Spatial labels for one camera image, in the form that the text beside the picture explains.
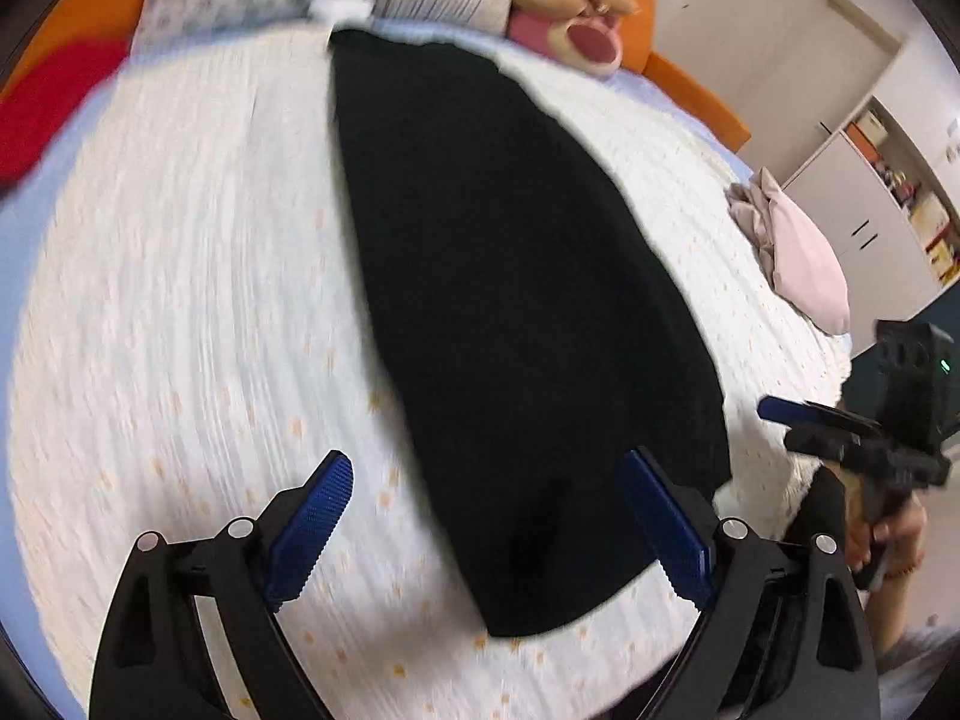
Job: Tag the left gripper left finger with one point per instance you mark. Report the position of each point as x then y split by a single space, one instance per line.
297 524

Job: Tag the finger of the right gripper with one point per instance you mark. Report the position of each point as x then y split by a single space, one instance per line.
792 414

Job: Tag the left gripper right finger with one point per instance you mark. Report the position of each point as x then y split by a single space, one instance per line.
678 524

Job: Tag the black sweater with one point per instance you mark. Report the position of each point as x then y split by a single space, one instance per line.
531 333

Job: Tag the grey sleeved right forearm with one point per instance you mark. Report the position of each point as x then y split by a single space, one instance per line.
917 668

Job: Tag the person's right hand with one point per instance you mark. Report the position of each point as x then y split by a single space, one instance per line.
902 535

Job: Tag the pink folded garment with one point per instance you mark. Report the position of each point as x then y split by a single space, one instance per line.
798 262

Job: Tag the white floral bed blanket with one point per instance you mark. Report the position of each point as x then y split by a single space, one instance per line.
193 340

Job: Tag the white wardrobe cabinet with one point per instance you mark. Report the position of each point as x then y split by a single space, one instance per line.
886 215

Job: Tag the pink strawberry bear plush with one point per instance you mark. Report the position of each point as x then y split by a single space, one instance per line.
590 44

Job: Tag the light blue bed sheet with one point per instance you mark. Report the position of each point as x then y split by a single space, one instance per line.
27 208

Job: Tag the red garment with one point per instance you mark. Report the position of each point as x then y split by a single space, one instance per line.
43 100

